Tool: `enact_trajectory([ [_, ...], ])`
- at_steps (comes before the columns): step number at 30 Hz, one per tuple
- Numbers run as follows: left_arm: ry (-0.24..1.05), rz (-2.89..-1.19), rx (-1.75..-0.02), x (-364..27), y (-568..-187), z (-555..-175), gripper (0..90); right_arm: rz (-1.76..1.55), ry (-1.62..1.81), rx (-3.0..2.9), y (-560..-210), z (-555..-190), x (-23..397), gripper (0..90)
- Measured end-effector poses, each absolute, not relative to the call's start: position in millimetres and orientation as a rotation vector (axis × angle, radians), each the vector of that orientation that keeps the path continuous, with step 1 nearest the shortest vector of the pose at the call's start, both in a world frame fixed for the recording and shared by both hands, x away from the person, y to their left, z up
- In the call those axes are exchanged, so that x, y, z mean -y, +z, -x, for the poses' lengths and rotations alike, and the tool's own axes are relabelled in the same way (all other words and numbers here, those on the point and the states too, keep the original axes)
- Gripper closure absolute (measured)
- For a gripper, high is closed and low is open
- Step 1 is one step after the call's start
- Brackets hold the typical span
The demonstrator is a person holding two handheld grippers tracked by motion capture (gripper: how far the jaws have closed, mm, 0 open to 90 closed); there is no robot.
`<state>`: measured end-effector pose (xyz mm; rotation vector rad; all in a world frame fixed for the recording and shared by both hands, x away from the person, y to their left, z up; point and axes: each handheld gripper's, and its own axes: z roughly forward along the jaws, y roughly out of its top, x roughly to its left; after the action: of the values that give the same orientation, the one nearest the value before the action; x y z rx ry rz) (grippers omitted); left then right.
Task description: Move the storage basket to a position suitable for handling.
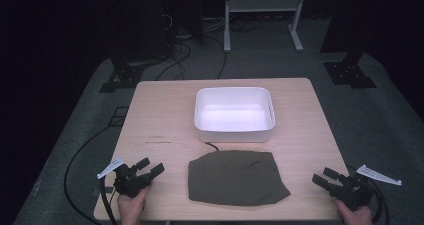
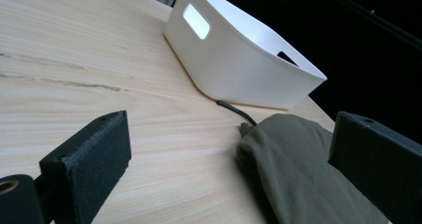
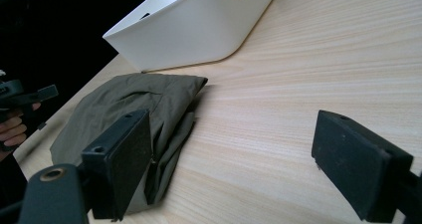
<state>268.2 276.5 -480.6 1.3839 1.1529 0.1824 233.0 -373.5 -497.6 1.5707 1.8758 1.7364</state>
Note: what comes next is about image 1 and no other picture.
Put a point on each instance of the black stand base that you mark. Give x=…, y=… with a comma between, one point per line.
x=121, y=76
x=348, y=73

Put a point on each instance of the olive green cloth bag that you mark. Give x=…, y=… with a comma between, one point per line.
x=233, y=178

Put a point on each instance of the person's right hand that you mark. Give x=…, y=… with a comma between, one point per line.
x=355, y=217

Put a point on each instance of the white metal stand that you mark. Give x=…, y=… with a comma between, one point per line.
x=263, y=4

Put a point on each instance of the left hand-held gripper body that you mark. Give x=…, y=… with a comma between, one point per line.
x=130, y=183

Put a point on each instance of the white plastic bin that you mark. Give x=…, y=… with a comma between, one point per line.
x=233, y=118

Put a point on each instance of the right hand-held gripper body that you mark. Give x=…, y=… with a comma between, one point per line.
x=353, y=191

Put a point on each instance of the person's left hand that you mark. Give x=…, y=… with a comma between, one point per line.
x=131, y=208

